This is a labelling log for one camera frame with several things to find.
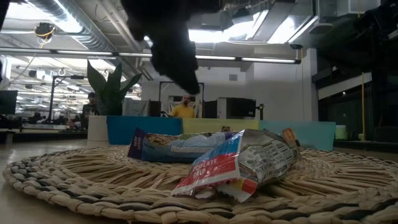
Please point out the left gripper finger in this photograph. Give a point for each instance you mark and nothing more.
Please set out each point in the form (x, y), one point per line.
(177, 62)

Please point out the navy blue granola bar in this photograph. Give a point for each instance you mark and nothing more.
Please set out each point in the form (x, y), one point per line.
(174, 149)

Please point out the light blue granola bar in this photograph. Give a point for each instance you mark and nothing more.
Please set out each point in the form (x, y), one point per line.
(224, 168)

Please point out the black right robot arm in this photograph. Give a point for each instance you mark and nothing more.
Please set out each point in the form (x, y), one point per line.
(381, 21)

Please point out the person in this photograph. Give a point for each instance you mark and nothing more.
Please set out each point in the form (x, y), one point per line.
(90, 107)
(184, 110)

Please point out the yellow plastic bin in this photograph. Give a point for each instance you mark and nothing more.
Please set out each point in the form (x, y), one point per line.
(211, 126)

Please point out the dark blue plastic bin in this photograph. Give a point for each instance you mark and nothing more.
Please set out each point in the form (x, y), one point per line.
(146, 127)

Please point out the snake plant in white pot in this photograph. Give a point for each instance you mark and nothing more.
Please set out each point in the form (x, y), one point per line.
(109, 96)

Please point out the black monitor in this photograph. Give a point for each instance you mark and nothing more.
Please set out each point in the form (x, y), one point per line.
(241, 107)
(7, 102)

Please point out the long linear ceiling light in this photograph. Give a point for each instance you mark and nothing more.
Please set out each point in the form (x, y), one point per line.
(267, 60)

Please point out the round woven wicker tray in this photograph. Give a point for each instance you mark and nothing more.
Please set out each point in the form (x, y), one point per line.
(93, 174)

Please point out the teal plastic bin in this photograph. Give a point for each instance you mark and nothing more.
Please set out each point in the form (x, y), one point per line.
(311, 133)

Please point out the green white canister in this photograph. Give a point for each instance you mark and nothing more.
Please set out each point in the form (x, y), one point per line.
(341, 132)

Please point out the silver ceiling duct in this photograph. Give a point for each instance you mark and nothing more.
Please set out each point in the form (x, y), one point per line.
(93, 34)

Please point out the small black post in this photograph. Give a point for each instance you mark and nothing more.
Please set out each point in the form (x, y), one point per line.
(261, 112)

